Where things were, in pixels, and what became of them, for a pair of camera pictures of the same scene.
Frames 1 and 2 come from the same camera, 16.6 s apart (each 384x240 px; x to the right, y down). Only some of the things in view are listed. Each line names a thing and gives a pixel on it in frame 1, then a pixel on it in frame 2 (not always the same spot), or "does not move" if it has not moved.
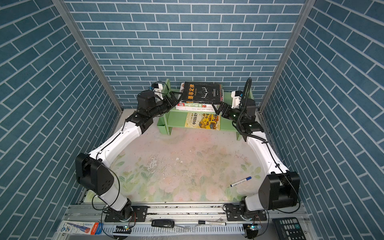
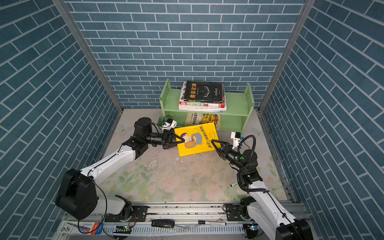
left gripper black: x=174 y=102 → x=166 y=140
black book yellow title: x=202 y=92 does not move
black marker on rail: x=211 y=222 does not move
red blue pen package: x=81 y=228 does not move
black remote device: x=163 y=223 does not move
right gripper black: x=223 y=108 → x=225 y=154
